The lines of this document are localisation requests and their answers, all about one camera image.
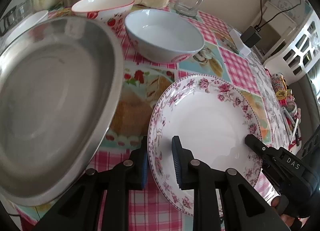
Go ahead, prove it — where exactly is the strawberry pattern bowl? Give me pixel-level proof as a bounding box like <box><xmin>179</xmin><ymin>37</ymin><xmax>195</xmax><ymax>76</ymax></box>
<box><xmin>71</xmin><ymin>0</ymin><xmax>135</xmax><ymax>31</ymax></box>

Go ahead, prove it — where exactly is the light blue bowl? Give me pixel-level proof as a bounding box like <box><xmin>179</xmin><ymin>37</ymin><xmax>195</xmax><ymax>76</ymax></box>
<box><xmin>125</xmin><ymin>9</ymin><xmax>204</xmax><ymax>64</ymax></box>

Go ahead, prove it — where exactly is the pink floral round plate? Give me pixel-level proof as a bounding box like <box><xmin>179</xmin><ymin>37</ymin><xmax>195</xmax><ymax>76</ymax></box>
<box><xmin>148</xmin><ymin>74</ymin><xmax>262</xmax><ymax>215</ymax></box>

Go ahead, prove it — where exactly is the pile of small items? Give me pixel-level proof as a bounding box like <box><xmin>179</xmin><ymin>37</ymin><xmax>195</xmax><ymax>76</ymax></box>
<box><xmin>271</xmin><ymin>73</ymin><xmax>302</xmax><ymax>152</ymax></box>

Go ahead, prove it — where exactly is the checkered picture tablecloth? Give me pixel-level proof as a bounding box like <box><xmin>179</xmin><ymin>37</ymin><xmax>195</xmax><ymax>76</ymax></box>
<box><xmin>10</xmin><ymin>0</ymin><xmax>288</xmax><ymax>231</ymax></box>

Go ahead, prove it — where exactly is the white lattice chair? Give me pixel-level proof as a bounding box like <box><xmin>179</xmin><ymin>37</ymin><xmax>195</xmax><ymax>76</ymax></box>
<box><xmin>251</xmin><ymin>0</ymin><xmax>319</xmax><ymax>82</ymax></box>

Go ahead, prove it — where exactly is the black power adapter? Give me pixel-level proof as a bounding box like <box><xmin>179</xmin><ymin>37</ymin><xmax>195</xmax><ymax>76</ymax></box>
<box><xmin>240</xmin><ymin>26</ymin><xmax>261</xmax><ymax>48</ymax></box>

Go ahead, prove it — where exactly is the black cable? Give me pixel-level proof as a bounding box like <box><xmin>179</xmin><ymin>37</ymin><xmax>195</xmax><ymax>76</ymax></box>
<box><xmin>253</xmin><ymin>0</ymin><xmax>308</xmax><ymax>32</ymax></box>

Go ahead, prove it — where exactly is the white power strip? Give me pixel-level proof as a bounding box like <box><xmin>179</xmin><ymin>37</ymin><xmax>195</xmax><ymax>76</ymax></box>
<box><xmin>229</xmin><ymin>29</ymin><xmax>251</xmax><ymax>56</ymax></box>

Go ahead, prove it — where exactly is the stainless steel round plate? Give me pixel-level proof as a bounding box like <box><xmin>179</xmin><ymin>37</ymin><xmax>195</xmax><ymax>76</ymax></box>
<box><xmin>1</xmin><ymin>16</ymin><xmax>124</xmax><ymax>207</ymax></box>

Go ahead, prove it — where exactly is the drinking glass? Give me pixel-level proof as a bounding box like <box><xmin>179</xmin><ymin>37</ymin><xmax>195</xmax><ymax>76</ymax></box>
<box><xmin>14</xmin><ymin>0</ymin><xmax>34</xmax><ymax>22</ymax></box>

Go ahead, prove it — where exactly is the right hand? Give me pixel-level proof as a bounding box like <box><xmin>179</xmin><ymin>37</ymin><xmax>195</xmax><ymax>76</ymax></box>
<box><xmin>271</xmin><ymin>196</ymin><xmax>302</xmax><ymax>230</ymax></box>

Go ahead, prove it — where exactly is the glass teapot black handle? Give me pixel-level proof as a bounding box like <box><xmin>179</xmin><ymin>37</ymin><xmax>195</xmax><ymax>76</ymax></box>
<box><xmin>0</xmin><ymin>6</ymin><xmax>21</xmax><ymax>37</ymax></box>

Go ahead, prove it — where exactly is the white square bowl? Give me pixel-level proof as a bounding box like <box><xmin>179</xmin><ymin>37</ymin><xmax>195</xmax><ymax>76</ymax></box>
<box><xmin>4</xmin><ymin>10</ymin><xmax>49</xmax><ymax>46</ymax></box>

